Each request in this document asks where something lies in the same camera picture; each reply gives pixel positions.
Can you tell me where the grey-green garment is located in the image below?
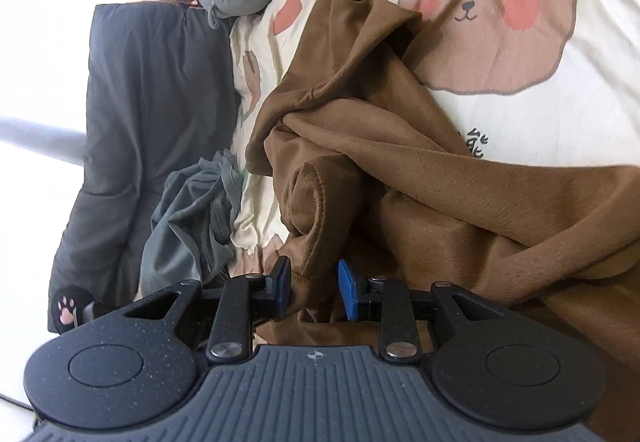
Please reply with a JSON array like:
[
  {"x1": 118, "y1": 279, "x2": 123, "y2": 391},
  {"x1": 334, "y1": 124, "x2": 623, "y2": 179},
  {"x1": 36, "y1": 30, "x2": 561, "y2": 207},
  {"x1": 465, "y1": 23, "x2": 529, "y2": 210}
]
[{"x1": 137, "y1": 149, "x2": 246, "y2": 293}]

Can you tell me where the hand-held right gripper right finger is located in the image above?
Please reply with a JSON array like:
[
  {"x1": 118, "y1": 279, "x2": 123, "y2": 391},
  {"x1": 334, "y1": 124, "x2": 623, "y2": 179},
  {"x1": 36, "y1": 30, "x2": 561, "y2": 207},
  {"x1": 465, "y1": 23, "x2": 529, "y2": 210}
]
[{"x1": 338, "y1": 259, "x2": 506, "y2": 364}]

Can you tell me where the dark grey pillow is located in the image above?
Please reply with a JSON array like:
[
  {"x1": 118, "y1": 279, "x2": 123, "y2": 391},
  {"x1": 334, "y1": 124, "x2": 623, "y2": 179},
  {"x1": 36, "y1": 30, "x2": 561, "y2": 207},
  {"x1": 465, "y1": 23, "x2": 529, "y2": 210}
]
[{"x1": 47, "y1": 2, "x2": 236, "y2": 335}]

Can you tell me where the brown printed t-shirt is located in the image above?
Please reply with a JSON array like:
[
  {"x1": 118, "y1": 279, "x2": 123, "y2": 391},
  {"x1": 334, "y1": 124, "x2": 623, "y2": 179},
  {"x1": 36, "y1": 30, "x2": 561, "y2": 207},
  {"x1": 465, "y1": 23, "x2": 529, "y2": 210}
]
[{"x1": 245, "y1": 0, "x2": 640, "y2": 358}]

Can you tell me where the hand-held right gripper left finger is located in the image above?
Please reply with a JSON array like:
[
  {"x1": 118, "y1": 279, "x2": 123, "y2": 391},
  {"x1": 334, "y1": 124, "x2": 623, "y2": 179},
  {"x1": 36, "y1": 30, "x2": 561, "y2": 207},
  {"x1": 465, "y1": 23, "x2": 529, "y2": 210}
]
[{"x1": 122, "y1": 256, "x2": 292, "y2": 364}]

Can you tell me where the cream bear print bed sheet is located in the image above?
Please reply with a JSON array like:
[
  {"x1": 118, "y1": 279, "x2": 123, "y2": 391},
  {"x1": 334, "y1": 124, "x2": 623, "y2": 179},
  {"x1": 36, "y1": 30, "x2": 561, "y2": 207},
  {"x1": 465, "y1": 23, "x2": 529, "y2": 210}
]
[{"x1": 230, "y1": 0, "x2": 640, "y2": 273}]

